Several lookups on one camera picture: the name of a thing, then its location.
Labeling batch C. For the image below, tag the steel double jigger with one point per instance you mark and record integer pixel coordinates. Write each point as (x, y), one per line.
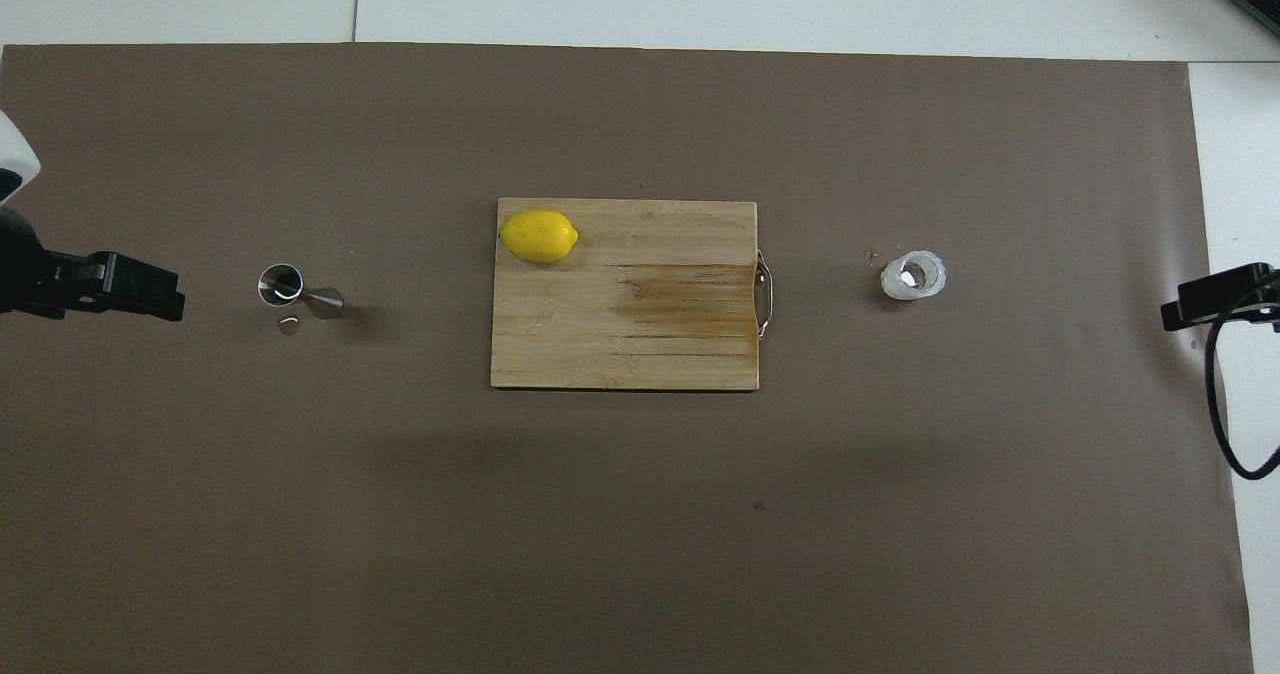
(281, 284)

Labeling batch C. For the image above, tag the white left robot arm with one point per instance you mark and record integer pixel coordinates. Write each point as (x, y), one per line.
(12, 149)

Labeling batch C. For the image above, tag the clear plastic cup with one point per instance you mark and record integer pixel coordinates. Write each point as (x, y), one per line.
(912, 276)

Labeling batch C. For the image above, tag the wooden cutting board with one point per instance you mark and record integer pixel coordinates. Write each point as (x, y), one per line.
(620, 344)

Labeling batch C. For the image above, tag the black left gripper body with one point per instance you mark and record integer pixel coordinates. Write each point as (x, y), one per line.
(15, 264)

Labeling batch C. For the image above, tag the yellow lemon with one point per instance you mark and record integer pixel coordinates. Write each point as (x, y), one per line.
(538, 236)

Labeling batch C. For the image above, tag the brown table mat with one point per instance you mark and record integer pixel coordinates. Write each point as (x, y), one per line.
(640, 534)

